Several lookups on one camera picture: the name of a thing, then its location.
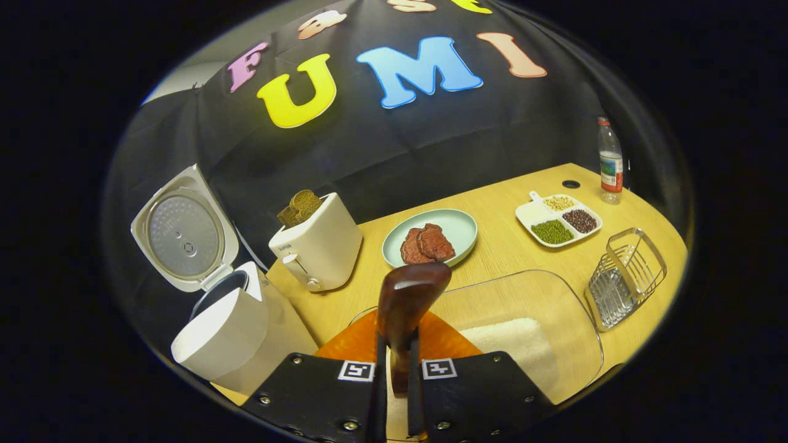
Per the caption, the white divided bean dish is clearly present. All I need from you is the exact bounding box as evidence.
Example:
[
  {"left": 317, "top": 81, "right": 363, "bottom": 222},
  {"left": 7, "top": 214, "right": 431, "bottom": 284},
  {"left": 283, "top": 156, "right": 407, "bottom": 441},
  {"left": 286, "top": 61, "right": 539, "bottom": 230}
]
[{"left": 515, "top": 191, "right": 603, "bottom": 249}]

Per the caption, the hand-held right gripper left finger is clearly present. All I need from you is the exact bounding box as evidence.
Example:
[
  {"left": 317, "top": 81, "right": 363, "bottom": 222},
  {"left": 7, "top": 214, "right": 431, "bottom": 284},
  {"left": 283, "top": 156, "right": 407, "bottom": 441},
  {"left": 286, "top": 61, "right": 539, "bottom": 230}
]
[{"left": 241, "top": 308, "right": 387, "bottom": 443}]

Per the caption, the red meat piece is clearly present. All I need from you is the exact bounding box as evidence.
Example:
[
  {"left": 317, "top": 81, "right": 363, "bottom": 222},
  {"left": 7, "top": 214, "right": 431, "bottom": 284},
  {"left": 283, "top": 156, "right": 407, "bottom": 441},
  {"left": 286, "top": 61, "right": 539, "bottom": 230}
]
[
  {"left": 400, "top": 228, "right": 435, "bottom": 265},
  {"left": 419, "top": 223, "right": 456, "bottom": 261}
]

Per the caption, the metal wire chopstick holder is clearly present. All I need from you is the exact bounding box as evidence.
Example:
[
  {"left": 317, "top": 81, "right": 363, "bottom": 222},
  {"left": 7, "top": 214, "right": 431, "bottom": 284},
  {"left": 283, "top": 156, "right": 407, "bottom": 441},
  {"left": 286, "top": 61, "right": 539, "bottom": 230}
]
[{"left": 584, "top": 228, "right": 668, "bottom": 333}]

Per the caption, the white rice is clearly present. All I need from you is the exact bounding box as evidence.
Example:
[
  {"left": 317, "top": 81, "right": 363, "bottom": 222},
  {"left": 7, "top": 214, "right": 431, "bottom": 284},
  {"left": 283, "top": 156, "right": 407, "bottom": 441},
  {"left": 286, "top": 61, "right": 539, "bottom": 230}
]
[{"left": 459, "top": 317, "right": 560, "bottom": 394}]

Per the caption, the light green plate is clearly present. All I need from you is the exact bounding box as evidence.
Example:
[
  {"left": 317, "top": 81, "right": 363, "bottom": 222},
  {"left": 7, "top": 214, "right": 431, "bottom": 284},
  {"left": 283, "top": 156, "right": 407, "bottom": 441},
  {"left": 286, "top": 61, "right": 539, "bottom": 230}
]
[{"left": 382, "top": 208, "right": 478, "bottom": 269}]

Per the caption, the clear plastic water bottle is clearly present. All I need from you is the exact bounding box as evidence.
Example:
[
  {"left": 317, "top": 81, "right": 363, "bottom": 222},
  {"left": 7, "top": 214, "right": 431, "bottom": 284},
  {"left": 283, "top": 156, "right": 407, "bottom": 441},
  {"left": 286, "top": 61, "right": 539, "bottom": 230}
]
[{"left": 597, "top": 117, "right": 624, "bottom": 205}]

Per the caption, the brown wooden spoon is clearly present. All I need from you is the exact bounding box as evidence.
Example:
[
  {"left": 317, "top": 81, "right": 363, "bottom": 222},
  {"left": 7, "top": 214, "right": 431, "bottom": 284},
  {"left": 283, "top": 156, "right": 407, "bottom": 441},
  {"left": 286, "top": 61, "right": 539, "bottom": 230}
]
[{"left": 377, "top": 261, "right": 453, "bottom": 394}]

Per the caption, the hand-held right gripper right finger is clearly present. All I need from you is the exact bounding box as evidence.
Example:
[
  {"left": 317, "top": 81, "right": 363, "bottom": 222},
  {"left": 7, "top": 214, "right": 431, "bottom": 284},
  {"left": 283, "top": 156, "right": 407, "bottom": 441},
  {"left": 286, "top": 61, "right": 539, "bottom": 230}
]
[{"left": 406, "top": 311, "right": 558, "bottom": 443}]

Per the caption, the black backdrop cloth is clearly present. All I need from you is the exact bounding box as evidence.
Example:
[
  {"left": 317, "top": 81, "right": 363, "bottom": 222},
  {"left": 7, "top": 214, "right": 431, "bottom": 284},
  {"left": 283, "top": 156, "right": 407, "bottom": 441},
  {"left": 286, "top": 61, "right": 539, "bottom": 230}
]
[{"left": 117, "top": 0, "right": 653, "bottom": 345}]

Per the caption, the white rice cooker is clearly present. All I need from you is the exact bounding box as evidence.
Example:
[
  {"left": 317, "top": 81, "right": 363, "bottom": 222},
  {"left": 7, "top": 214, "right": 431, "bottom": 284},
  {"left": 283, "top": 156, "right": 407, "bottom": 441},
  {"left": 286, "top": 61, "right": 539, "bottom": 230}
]
[{"left": 131, "top": 163, "right": 320, "bottom": 397}]

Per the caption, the clear rice container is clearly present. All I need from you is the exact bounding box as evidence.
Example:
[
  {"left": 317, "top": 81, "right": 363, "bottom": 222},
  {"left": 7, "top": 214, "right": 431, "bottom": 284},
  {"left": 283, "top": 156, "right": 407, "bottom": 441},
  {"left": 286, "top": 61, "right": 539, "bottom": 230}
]
[{"left": 348, "top": 269, "right": 605, "bottom": 407}]

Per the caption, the white toaster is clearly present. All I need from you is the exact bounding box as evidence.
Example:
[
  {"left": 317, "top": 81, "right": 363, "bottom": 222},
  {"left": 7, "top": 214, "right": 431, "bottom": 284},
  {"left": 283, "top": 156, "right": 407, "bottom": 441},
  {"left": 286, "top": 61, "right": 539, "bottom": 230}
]
[{"left": 269, "top": 192, "right": 364, "bottom": 293}]

